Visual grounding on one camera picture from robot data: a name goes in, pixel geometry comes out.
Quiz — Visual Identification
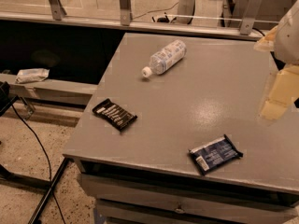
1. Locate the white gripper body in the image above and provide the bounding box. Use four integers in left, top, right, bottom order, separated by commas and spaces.
274, 0, 299, 64

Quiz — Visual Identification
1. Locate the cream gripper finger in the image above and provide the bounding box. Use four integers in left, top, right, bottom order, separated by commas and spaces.
261, 64, 299, 120
254, 26, 278, 51

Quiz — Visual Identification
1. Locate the blue rxbar blueberry wrapper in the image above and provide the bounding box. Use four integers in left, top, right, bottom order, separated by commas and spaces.
189, 134, 243, 175

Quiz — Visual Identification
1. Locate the clear plastic water bottle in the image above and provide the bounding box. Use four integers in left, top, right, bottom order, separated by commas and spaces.
142, 39, 187, 77

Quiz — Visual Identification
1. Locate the black snack bar wrapper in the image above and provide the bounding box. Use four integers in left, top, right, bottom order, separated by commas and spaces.
93, 99, 137, 132

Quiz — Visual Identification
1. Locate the grey cabinet drawer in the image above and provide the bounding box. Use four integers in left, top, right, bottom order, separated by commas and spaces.
78, 174, 298, 224

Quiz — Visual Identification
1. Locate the grey side bench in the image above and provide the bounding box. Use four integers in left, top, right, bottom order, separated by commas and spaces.
0, 74, 97, 105

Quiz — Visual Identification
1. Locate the white wrapped packet on ledge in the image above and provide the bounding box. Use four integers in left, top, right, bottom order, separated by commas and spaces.
16, 68, 50, 84

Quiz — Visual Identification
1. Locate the black metal stand leg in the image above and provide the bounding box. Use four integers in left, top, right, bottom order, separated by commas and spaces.
28, 158, 69, 224

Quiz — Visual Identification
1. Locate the metal bracket right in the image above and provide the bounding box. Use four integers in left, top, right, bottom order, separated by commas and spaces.
240, 0, 263, 35

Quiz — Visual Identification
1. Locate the metal bracket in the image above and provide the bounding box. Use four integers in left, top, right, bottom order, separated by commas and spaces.
240, 0, 263, 35
119, 0, 132, 26
49, 0, 66, 21

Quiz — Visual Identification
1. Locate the metal bracket centre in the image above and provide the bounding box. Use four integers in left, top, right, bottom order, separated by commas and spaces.
119, 0, 132, 26

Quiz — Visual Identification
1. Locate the metal bracket far left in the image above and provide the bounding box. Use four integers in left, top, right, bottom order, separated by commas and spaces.
49, 0, 66, 21

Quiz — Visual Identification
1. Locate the black cable on floor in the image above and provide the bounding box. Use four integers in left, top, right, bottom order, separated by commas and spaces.
10, 104, 67, 224

